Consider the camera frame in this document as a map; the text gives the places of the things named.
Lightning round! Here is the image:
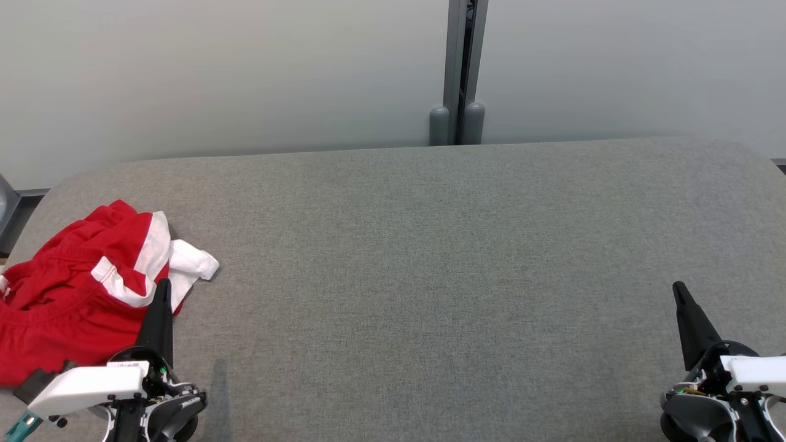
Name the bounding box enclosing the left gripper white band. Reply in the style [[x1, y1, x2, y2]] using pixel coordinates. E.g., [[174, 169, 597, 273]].
[[28, 278, 176, 419]]

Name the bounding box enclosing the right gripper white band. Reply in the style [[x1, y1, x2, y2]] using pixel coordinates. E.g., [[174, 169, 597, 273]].
[[672, 281, 786, 397]]

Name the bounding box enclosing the red Bulls basketball jersey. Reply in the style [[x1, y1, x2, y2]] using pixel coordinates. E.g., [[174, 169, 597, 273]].
[[0, 238, 220, 389]]

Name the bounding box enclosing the grey fabric sofa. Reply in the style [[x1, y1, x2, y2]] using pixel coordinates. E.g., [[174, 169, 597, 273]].
[[0, 136, 786, 442]]

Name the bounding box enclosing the teal plug left camera cable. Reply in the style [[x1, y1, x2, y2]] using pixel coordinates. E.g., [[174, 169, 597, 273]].
[[3, 410, 44, 442]]

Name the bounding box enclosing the grey partition base rail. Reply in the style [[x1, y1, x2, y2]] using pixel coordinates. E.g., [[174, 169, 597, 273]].
[[0, 175, 51, 257]]

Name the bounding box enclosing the grey metal partition post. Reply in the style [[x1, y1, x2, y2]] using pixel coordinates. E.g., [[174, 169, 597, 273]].
[[429, 0, 490, 147]]

